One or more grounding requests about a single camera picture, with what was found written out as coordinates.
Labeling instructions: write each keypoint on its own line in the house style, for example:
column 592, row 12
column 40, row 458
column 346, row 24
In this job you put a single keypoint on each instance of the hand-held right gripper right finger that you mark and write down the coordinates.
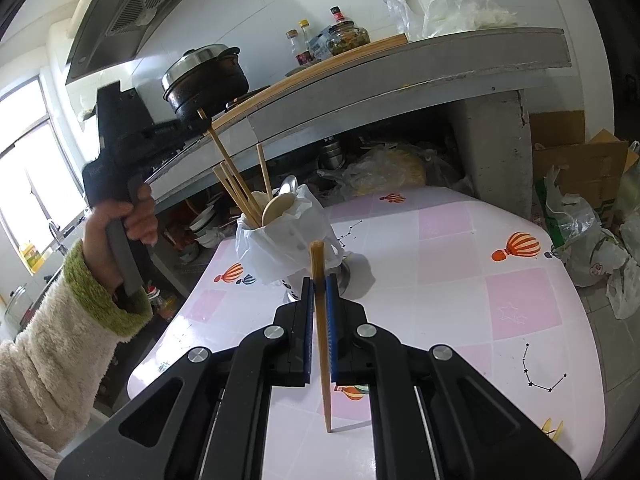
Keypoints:
column 333, row 332

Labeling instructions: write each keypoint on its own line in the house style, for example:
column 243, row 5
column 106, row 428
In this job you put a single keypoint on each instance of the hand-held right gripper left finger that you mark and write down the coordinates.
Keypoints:
column 307, row 332

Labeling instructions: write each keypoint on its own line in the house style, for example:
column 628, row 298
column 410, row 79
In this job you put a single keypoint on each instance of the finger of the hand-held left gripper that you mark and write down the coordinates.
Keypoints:
column 192, row 129

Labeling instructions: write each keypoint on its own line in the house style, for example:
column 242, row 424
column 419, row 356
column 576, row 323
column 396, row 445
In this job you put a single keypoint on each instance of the wooden chopstick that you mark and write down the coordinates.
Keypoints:
column 222, row 155
column 264, row 170
column 326, row 400

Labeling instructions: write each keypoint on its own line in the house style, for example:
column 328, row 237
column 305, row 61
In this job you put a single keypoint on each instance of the white plastic bag liner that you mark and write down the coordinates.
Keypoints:
column 290, row 250

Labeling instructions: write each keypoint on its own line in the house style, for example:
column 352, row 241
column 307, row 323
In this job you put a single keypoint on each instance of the person's left forearm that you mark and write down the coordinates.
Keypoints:
column 50, row 360

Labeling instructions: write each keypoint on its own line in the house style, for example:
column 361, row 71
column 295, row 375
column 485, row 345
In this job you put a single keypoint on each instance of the person's left hand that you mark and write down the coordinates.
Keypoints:
column 142, row 220

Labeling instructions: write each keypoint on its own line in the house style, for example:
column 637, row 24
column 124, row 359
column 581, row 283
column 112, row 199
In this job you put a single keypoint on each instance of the black pot with steel lid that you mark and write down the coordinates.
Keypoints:
column 205, row 82

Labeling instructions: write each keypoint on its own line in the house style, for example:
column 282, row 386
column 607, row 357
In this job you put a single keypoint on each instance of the window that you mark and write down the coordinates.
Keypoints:
column 35, row 160

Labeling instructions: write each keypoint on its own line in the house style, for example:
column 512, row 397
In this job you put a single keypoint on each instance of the stack of bowls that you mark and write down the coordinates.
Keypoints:
column 206, row 227

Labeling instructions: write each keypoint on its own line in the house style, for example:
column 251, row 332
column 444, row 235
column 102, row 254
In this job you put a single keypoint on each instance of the range hood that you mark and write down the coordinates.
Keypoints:
column 130, row 15

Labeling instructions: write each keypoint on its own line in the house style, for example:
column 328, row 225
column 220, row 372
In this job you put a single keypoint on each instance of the faucet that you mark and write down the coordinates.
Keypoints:
column 56, row 235

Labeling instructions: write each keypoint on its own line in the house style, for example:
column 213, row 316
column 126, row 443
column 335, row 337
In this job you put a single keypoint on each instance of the wooden cutting board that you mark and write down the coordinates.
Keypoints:
column 310, row 77

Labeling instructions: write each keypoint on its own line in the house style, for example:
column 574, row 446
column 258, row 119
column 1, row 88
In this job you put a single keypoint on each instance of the brown cap sauce bottle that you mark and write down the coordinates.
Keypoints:
column 292, row 47

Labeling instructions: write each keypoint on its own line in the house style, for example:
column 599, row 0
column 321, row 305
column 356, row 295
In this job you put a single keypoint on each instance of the steel containers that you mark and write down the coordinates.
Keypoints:
column 331, row 156

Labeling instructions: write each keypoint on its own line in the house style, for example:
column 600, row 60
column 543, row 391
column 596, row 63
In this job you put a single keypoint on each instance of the yellow cap sauce bottle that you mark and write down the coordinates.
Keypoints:
column 304, row 42

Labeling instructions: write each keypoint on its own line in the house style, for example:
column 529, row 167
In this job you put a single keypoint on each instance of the cooking oil bottle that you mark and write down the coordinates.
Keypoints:
column 160, row 304

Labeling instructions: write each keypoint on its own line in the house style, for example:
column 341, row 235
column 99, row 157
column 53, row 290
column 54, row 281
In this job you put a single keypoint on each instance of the blue packet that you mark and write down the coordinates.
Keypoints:
column 320, row 43

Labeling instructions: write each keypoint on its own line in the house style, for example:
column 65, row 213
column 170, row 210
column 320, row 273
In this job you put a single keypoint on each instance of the yellow plastic bag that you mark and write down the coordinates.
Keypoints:
column 387, row 169

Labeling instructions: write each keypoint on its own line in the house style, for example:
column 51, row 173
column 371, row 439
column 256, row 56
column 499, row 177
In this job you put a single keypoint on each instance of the concrete kitchen counter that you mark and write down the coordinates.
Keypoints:
column 375, row 90

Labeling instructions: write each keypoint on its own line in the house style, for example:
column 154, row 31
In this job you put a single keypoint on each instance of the clear plastic bag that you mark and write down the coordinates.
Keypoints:
column 402, row 15

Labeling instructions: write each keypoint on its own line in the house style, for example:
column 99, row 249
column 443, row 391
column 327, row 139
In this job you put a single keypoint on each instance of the printed plastic bag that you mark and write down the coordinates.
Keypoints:
column 580, row 232

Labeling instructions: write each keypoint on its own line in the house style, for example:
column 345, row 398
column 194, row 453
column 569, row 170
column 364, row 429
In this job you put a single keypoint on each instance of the thin plastic bag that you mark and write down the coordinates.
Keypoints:
column 625, row 287

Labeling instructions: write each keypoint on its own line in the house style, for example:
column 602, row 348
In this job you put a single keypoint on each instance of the crumpled white plastic bag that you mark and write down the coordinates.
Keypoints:
column 467, row 12

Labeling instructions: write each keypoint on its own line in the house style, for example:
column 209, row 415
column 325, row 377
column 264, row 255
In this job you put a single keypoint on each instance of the cardboard box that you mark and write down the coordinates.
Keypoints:
column 575, row 155

